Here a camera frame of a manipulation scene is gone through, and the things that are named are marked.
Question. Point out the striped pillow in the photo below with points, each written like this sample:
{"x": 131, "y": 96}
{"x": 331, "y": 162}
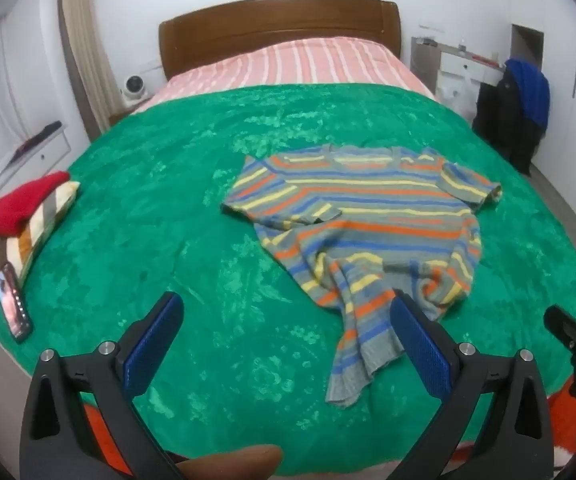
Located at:
{"x": 23, "y": 242}

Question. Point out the pink striped bedsheet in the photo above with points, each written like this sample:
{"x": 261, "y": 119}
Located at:
{"x": 293, "y": 65}

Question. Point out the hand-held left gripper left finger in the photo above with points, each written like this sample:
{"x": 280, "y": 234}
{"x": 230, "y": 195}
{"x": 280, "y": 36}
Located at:
{"x": 150, "y": 345}

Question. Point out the green floral blanket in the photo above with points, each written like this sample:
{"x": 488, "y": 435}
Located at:
{"x": 168, "y": 185}

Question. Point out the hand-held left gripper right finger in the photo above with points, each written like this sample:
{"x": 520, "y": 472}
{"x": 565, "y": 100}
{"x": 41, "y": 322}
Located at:
{"x": 423, "y": 345}

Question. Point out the red knit cloth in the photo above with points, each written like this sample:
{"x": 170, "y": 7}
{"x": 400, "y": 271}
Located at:
{"x": 13, "y": 205}

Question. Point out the black jacket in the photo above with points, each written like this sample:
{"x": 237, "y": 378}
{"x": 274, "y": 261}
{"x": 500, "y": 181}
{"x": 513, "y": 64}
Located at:
{"x": 503, "y": 115}

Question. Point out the wooden headboard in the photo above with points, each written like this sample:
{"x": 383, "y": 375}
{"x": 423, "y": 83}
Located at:
{"x": 268, "y": 25}

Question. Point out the beige curtain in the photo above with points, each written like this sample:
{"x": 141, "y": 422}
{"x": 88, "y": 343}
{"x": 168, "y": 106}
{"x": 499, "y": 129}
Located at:
{"x": 83, "y": 35}

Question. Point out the person's left hand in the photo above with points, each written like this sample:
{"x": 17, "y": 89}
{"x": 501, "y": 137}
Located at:
{"x": 233, "y": 462}

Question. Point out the white desk with drawer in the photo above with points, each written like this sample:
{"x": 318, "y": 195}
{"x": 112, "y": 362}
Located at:
{"x": 460, "y": 65}

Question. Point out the striped knit sweater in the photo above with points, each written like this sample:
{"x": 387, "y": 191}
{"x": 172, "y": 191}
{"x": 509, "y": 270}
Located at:
{"x": 368, "y": 220}

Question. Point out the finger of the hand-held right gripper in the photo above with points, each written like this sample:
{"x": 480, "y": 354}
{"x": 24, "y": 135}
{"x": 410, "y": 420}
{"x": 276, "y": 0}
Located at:
{"x": 563, "y": 325}

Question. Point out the black remote control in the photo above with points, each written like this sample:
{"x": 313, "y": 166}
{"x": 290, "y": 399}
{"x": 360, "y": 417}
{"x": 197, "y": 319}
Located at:
{"x": 43, "y": 132}

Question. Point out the white side cabinet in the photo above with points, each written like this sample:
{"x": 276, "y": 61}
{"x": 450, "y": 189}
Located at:
{"x": 55, "y": 147}

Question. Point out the smartphone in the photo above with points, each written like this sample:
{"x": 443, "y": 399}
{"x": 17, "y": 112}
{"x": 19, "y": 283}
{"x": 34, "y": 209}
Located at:
{"x": 10, "y": 300}

